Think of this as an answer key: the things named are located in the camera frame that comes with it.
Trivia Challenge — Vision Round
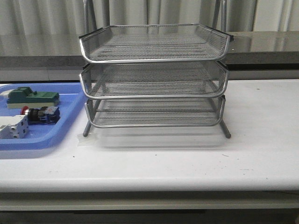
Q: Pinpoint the small white component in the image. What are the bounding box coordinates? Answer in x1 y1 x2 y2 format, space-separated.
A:
0 90 12 100

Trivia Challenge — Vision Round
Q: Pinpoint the silver mesh tray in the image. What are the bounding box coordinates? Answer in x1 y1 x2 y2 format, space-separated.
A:
79 61 229 99
79 23 233 63
85 96 226 128

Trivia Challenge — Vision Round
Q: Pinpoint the green and beige terminal block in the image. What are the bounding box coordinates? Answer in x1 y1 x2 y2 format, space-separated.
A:
7 87 60 109

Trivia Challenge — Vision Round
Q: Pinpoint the clear tape strip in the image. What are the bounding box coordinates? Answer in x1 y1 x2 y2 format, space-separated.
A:
77 133 102 147

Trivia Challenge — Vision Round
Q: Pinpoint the red emergency push button switch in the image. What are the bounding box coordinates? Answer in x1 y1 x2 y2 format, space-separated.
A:
20 106 60 125

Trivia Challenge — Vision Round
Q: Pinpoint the silver mesh bottom tray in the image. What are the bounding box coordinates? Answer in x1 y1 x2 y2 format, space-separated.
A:
85 96 226 128

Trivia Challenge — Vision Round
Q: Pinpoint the grey metal rack frame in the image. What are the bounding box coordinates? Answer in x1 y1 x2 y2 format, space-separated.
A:
83 0 231 138

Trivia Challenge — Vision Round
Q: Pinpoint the blue plastic tray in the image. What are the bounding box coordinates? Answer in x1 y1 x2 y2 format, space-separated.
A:
0 83 86 150

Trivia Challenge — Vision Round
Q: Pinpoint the silver mesh top tray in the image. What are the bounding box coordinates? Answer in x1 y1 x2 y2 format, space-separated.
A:
79 23 233 63

